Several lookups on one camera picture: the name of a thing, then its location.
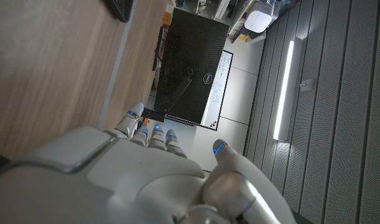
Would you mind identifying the black Dell monitor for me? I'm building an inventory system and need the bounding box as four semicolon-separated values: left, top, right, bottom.
152;7;231;126

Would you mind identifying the colourful puzzle cube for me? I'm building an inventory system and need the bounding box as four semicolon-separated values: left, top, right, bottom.
163;3;175;26

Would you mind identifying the small grey ceiling box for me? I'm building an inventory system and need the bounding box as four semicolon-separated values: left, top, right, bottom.
299;78;316;92

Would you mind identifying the long ceiling light fixture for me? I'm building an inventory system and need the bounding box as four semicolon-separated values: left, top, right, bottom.
272;37;304;142

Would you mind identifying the white rounded appliance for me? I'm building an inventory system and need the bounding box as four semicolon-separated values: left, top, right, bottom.
243;1;275;34

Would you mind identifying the white storage shelf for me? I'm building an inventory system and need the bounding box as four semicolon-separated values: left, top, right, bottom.
174;0;268;45

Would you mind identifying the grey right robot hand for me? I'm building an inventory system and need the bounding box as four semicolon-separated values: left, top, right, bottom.
0;101;298;224

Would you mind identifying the whiteboard with black frame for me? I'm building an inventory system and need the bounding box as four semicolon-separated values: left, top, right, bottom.
200;49;234;131

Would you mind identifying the black smartphone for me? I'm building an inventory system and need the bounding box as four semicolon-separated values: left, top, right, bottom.
103;0;135;24

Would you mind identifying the black keyboard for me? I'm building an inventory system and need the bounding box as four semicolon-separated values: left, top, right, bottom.
151;26;165;72

